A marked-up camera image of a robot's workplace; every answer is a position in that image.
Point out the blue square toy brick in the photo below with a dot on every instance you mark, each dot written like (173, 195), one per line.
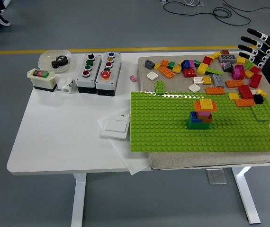
(185, 65)

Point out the red flat toy brick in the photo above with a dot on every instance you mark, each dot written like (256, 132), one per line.
(255, 70)

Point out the red long toy brick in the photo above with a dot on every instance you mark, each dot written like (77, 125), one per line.
(245, 92)
(255, 81)

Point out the green square toy brick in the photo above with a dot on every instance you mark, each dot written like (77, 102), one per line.
(249, 65)

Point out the yellow large toy brick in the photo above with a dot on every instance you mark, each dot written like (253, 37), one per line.
(241, 60)

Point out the black toy brick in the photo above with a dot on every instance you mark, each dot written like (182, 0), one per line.
(258, 99)

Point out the magenta large toy brick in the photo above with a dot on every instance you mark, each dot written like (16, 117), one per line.
(238, 73)

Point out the orange long toy brick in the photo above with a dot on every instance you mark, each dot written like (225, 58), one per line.
(234, 84)
(197, 105)
(214, 90)
(245, 102)
(166, 72)

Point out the dark grey slope brick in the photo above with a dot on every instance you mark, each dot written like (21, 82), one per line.
(228, 67)

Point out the grey long toy brick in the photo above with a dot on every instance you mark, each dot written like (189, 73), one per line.
(227, 58)

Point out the green long toy brick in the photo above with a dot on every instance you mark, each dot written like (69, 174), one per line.
(263, 113)

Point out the brown small toy brick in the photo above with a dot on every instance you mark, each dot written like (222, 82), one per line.
(224, 52)

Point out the small pink toy brick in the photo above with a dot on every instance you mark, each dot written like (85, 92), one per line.
(223, 64)
(133, 78)

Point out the grey six-stud toy brick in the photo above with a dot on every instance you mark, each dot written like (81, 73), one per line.
(219, 80)

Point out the green flat plate brick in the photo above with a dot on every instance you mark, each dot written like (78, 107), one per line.
(214, 70)

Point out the red square toy brick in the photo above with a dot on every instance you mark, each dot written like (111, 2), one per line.
(207, 59)
(189, 73)

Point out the yellow tall toy brick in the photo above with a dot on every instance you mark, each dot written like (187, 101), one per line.
(201, 68)

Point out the green small toy brick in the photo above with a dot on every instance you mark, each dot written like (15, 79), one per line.
(171, 65)
(196, 62)

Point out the pink flat toy brick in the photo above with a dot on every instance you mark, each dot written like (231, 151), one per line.
(204, 113)

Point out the green large toy brick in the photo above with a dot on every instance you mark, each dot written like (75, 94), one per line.
(198, 126)

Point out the yellow printed toy brick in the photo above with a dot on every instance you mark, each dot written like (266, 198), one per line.
(176, 69)

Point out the orange square toy brick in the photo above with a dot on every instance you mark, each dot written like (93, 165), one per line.
(164, 62)

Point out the green six-stud toy brick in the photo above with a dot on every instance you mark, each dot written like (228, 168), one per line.
(159, 87)

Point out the dark grey toy brick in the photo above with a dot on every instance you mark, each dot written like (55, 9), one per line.
(149, 64)

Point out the green studded baseplate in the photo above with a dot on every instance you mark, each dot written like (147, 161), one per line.
(163, 132)

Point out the grey-brown mat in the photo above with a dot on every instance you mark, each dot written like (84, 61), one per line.
(173, 82)

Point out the grey floor plate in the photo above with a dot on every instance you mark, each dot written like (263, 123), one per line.
(216, 177)

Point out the white table leg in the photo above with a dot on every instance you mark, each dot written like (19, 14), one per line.
(245, 196)
(78, 201)

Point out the yellow floor tape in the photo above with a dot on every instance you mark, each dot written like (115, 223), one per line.
(125, 49)

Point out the grey button box emergency stop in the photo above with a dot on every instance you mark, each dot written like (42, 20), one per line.
(105, 85)

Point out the white paper sheet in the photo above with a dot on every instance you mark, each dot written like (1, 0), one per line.
(133, 164)

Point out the grey button box black knob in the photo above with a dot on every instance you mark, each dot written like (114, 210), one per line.
(85, 81)

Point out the white pipe tee fitting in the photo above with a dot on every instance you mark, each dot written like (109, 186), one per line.
(66, 86)

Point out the black metal gears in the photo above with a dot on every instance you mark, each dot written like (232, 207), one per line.
(59, 62)

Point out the white plastic bowl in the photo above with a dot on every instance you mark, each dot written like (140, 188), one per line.
(45, 59)

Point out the white wall switch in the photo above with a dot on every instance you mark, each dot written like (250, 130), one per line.
(114, 126)

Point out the cream switch box red green buttons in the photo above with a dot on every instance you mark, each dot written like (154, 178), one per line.
(41, 81)

